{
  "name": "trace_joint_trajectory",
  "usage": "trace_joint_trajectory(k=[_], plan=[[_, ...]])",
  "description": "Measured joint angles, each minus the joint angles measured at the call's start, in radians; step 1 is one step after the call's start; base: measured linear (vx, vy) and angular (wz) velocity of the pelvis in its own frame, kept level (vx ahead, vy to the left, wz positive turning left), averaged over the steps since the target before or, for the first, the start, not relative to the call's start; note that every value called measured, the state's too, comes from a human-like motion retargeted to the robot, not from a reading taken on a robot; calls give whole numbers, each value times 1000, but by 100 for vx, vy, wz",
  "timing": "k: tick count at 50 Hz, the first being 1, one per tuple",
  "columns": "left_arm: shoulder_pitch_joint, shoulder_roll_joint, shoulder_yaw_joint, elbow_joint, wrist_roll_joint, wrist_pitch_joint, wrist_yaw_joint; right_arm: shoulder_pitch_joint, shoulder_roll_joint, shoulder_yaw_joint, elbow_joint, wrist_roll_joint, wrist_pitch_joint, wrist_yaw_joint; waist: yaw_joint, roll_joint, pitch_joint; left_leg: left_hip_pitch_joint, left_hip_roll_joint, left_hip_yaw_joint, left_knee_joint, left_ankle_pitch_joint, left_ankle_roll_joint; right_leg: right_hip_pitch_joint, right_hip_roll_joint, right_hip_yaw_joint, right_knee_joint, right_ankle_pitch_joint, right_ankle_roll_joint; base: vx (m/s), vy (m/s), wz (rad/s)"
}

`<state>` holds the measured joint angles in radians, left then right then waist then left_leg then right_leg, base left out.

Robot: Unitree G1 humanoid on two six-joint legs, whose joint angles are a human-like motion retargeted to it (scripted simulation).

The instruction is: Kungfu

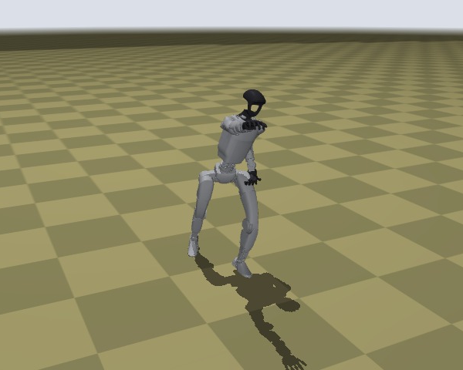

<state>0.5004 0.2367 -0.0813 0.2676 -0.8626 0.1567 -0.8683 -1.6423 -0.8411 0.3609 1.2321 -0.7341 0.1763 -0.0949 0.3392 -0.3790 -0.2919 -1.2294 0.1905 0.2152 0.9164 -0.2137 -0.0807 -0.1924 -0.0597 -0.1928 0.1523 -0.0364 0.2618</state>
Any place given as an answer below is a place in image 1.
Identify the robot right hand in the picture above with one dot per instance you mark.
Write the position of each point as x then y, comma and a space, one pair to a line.
252, 124

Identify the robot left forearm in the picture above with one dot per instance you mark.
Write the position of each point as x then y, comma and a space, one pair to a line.
250, 160

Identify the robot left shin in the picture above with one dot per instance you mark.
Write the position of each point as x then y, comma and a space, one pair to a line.
247, 241

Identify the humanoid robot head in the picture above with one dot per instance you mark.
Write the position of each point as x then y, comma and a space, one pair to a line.
254, 97

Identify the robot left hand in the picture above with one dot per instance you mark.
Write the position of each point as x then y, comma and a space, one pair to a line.
253, 178

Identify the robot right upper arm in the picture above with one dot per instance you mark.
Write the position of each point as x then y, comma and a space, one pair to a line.
225, 123

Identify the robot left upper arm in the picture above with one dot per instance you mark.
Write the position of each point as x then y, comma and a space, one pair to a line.
260, 131

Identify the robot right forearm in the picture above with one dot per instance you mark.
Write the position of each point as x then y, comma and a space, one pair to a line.
236, 126

